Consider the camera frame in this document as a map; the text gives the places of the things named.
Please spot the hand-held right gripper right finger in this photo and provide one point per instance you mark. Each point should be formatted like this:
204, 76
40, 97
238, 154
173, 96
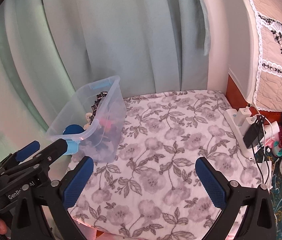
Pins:
211, 185

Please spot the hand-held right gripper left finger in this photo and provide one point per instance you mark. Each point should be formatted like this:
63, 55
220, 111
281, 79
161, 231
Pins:
77, 183

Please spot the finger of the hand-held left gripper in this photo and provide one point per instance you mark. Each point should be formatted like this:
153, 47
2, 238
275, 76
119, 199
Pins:
48, 155
27, 151

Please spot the blue ball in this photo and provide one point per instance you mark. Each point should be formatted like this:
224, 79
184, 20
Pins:
73, 129

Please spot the black gold action figure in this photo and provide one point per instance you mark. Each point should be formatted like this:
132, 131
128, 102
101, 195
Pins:
104, 140

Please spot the pink hair roller clip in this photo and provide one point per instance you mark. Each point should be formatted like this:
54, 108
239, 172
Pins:
106, 123

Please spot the black studded headband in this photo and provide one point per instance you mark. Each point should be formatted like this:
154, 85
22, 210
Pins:
98, 99

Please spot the clear plastic storage container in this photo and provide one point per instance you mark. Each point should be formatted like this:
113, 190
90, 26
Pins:
111, 100

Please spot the teal round container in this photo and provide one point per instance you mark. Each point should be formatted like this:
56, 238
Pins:
278, 151

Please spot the person's left hand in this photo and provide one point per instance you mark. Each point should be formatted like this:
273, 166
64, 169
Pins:
0, 226

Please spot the black power adapter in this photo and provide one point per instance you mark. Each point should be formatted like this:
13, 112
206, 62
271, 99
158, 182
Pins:
252, 135

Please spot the white charger plug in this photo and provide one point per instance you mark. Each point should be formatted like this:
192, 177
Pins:
243, 115
247, 127

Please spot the white power strip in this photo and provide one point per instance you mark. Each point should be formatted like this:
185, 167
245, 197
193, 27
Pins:
230, 117

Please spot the white tube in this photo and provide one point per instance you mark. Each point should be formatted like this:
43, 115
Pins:
272, 128

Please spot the brown wooden furniture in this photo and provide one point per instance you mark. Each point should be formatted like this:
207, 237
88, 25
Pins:
233, 97

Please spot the beige quilted lace cover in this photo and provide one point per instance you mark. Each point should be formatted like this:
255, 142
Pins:
275, 80

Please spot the white appliance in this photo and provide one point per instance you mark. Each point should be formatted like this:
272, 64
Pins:
248, 55

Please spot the pale green curtain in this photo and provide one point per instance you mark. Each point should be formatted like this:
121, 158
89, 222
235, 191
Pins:
118, 30

